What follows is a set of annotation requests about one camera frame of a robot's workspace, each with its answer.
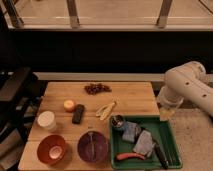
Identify black eraser block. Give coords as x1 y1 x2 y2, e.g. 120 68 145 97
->
72 104 85 124

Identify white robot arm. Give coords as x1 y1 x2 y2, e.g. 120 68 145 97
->
157 61 213 121

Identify green plastic tray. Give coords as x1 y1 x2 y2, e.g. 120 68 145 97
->
109 116 182 170

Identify grey folded cloth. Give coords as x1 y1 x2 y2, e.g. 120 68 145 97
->
133 130 155 157

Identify blue folded cloth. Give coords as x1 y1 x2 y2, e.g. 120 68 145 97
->
122 121 141 143

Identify metal can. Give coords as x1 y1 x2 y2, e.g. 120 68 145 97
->
111 115 124 130

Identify orange carrot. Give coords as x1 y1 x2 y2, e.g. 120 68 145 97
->
115 153 145 161

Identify dark red grape bunch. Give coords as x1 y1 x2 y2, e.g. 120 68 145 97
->
84 83 111 95

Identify orange round fruit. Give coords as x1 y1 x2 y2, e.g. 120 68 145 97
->
63 100 75 112

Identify white cylindrical cup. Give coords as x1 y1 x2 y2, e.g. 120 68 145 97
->
37 111 57 131

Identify red bowl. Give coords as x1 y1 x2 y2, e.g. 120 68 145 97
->
37 135 67 165

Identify black chair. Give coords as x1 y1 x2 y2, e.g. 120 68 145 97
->
0 66 39 158

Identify black handled tool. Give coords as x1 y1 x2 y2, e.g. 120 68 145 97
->
154 140 168 169

